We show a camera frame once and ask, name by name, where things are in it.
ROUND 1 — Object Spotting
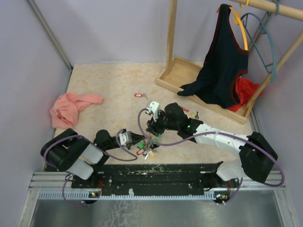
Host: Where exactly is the dark navy tank top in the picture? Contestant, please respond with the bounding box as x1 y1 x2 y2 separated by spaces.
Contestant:
177 4 249 112

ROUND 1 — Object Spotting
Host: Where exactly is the key with yellow ring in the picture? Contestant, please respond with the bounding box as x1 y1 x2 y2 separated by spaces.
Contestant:
190 112 199 120

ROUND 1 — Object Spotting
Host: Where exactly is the wooden clothes rack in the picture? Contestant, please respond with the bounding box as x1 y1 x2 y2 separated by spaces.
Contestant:
156 0 303 124

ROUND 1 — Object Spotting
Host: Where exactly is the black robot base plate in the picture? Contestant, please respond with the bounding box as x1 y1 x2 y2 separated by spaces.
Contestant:
71 163 240 203

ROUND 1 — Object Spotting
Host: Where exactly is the pink crumpled cloth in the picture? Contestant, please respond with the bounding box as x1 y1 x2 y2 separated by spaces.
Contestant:
50 93 104 129

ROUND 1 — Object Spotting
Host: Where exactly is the large keyring with coloured tags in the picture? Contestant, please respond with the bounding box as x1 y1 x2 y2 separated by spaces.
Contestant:
136 133 159 160

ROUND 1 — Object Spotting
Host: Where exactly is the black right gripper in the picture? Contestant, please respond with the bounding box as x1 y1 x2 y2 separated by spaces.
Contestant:
146 110 179 137

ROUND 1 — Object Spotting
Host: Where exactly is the red cloth in rack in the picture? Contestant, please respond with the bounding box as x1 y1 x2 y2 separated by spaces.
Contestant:
228 78 260 112

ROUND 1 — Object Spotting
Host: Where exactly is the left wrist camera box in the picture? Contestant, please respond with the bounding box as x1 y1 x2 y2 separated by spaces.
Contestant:
118 130 131 146

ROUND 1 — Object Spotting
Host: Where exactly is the blue-grey clothes hanger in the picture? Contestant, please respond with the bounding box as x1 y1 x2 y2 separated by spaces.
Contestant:
241 12 277 83

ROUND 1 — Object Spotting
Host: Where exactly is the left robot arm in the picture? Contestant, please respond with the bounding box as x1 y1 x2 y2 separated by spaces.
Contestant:
40 129 145 188

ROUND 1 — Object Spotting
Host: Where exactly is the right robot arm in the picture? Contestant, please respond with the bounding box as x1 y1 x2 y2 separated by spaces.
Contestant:
145 101 278 187

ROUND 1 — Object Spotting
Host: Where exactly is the grey wall corner rail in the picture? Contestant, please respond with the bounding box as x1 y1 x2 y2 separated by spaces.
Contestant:
25 0 73 70

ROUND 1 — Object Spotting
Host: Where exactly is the yellow clothes hanger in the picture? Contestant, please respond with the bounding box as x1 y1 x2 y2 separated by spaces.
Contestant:
230 3 249 51

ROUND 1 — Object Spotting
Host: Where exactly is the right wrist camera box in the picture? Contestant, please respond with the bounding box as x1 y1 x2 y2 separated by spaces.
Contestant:
145 101 160 122

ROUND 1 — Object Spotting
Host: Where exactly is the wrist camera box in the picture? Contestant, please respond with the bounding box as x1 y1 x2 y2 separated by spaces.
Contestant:
145 101 160 122
118 130 131 146

